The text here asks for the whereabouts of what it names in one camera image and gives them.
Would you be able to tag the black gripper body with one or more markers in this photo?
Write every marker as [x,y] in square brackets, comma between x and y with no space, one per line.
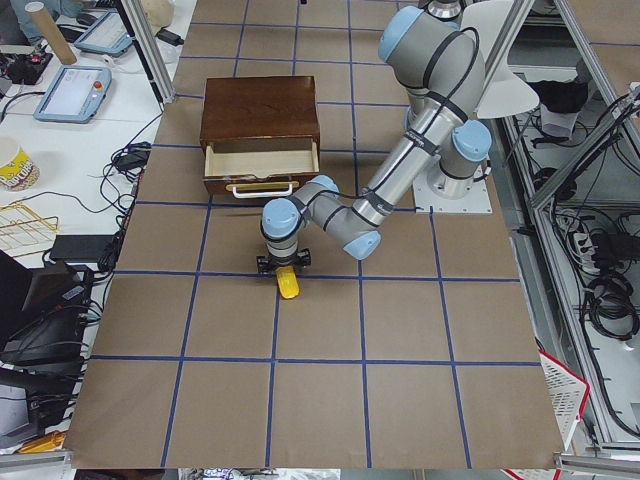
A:
[283,263]

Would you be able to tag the yellow corn cob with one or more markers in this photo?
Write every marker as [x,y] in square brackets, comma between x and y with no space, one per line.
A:
[287,282]

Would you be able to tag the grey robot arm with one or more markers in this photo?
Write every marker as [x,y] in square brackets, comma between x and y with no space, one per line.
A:
[428,56]

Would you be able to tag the dark brown wooden cabinet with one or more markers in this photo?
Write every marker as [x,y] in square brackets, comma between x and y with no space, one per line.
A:
[259,107]

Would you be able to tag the white lamp shade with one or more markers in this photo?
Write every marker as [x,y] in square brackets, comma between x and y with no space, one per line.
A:
[498,23]

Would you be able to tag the blue teach pendant near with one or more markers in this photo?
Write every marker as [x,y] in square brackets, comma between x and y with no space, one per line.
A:
[75,95]

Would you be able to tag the blue teach pendant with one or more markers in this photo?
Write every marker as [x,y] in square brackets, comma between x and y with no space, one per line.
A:
[107,35]
[75,95]

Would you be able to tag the blue teach pendant far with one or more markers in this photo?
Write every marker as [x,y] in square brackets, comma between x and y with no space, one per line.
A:
[107,35]

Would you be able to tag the popcorn paper cup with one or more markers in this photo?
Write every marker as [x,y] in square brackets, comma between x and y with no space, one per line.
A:
[18,171]

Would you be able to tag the white red plastic basket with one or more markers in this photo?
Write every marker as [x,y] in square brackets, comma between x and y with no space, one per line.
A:
[568,392]

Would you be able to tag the cardboard tube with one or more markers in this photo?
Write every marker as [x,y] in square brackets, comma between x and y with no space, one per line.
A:
[50,31]

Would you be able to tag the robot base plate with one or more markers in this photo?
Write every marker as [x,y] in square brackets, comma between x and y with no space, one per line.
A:
[451,197]

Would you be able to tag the aluminium frame post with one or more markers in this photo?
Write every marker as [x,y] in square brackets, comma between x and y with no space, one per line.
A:
[138,28]

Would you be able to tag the gold wire rack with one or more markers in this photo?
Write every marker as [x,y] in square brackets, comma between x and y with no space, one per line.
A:
[25,232]

